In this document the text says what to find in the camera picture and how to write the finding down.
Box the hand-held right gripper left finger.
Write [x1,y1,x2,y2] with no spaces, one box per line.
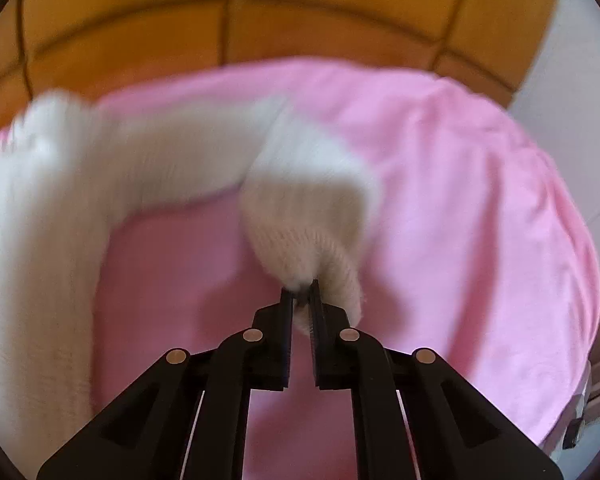
[36,286,295,480]

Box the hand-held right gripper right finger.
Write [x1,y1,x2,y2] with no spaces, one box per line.
[307,279,564,480]

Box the white knit sweater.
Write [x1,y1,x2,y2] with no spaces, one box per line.
[0,89,383,480]

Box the pink bed sheet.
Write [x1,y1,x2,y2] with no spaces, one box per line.
[0,57,600,480]

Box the wooden wardrobe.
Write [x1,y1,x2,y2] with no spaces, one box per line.
[0,0,563,133]

